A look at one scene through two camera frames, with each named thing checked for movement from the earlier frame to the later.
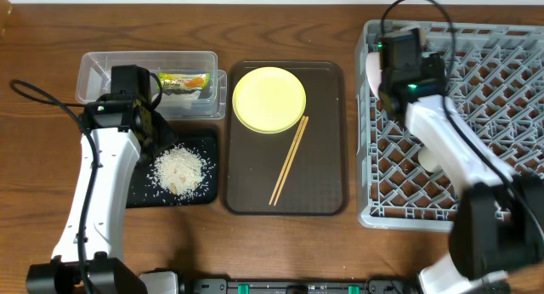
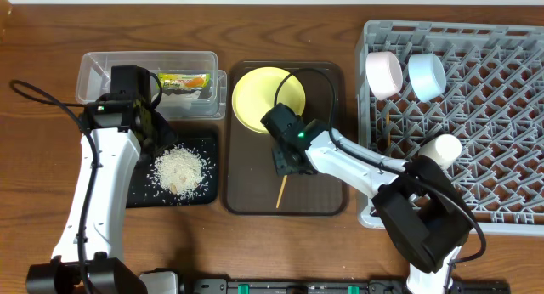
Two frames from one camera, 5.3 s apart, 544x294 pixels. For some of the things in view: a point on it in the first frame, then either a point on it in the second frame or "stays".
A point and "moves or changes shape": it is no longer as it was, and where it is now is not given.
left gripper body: (154, 138) stays
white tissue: (179, 100) stays
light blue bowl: (423, 37) moves or changes shape
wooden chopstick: (292, 147) moves or changes shape
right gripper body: (432, 72) to (285, 166)
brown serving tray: (317, 182) stays
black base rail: (369, 286) stays
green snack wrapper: (183, 81) stays
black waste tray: (183, 174) stays
